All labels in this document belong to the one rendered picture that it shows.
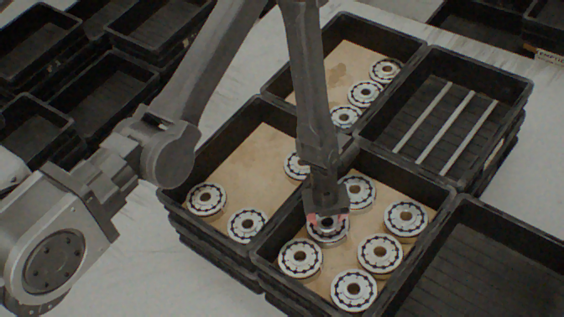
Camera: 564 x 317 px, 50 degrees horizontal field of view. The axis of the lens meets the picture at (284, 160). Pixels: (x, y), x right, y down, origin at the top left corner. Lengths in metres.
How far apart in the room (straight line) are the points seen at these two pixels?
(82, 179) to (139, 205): 0.98
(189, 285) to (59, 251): 0.83
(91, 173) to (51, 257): 0.12
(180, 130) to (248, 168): 0.77
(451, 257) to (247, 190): 0.53
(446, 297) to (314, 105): 0.53
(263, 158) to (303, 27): 0.64
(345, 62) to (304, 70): 0.75
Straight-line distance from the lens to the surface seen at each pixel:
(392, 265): 1.38
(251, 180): 1.58
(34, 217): 0.79
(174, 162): 0.86
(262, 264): 1.32
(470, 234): 1.47
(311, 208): 1.34
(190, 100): 0.87
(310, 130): 1.17
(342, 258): 1.42
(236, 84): 2.01
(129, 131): 0.88
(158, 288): 1.63
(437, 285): 1.40
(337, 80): 1.78
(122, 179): 0.83
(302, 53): 1.07
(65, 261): 0.82
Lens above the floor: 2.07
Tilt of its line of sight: 51 degrees down
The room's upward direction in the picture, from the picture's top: 11 degrees counter-clockwise
